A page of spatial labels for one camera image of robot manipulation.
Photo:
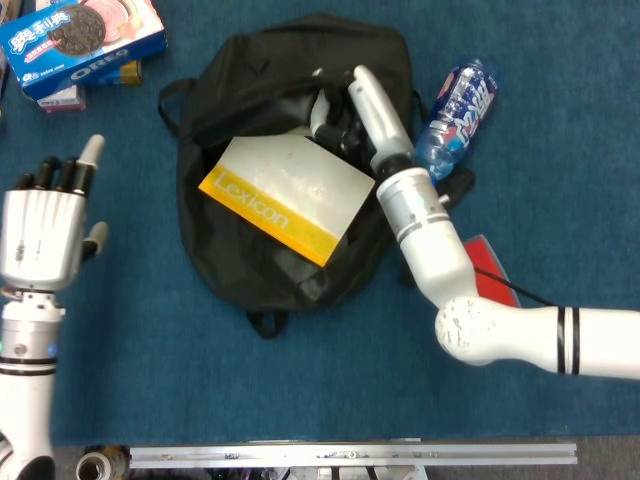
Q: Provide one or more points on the white yellow Lexicon book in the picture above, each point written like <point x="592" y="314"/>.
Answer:
<point x="290" y="195"/>

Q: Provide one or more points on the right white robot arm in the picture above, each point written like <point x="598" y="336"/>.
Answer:
<point x="440" y="255"/>

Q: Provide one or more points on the Pepsi plastic bottle blue cap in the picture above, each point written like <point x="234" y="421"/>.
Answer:
<point x="465" y="110"/>

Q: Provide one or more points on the tape roll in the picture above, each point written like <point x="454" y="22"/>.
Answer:
<point x="95" y="465"/>

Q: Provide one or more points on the black backpack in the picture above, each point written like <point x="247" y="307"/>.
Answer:
<point x="260" y="65"/>

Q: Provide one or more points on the white purple bag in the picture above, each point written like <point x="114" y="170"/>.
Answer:
<point x="3" y="75"/>

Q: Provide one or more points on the red pad grey frame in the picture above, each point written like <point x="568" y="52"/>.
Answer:
<point x="490" y="265"/>

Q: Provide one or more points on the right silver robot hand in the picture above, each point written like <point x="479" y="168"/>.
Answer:
<point x="382" y="120"/>

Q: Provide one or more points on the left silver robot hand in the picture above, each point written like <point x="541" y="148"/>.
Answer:
<point x="40" y="235"/>

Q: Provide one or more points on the small blue yellow box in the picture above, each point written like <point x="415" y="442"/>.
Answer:
<point x="122" y="75"/>

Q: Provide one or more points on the small white pink box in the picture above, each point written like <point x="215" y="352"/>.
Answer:
<point x="62" y="100"/>

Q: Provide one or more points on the blue Oreo cookie box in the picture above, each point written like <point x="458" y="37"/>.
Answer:
<point x="75" y="45"/>

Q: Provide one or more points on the aluminium profile rail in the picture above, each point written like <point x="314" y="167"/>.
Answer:
<point x="350" y="455"/>

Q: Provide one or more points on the blue felt table cover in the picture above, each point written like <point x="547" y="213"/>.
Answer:
<point x="250" y="390"/>

